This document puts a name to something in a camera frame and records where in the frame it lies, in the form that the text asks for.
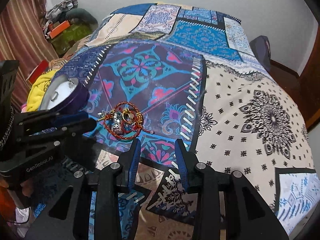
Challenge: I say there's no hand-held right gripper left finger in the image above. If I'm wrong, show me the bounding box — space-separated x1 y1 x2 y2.
25 138 142 240

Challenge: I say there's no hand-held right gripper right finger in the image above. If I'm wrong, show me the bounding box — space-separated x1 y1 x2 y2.
174 138 291 240

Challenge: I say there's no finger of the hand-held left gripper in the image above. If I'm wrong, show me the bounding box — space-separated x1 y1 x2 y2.
17 111 90 133
30 120 98 153

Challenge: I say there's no round purple tin box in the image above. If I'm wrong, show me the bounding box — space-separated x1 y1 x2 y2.
39 76 90 112

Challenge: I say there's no red thread bracelet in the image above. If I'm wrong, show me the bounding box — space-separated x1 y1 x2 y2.
103 101 156 140

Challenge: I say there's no silver beaded jewelry piece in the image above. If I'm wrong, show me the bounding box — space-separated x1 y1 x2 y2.
109 112 126 133

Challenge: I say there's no gold ring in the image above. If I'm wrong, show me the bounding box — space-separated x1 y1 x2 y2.
122 109 135 125

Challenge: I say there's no yellow cloth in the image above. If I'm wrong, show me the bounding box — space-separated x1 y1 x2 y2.
26 69 60 113

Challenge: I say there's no red flat box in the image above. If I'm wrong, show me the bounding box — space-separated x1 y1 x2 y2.
26 60 51 83

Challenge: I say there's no patchwork printed bedspread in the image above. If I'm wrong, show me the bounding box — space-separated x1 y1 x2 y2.
30 3 316 240

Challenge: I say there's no green bag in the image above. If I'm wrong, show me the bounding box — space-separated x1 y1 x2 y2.
51 23 93 57

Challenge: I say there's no orange box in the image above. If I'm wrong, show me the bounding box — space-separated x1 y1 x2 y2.
48 21 72 40

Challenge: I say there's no striped brown curtain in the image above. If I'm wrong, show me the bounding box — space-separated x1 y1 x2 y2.
0 0 59 108

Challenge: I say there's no pile of clothes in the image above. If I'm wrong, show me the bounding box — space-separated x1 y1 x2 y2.
44 0 98 30

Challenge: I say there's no dark blue pillow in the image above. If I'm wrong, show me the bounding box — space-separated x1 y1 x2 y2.
249 35 272 73

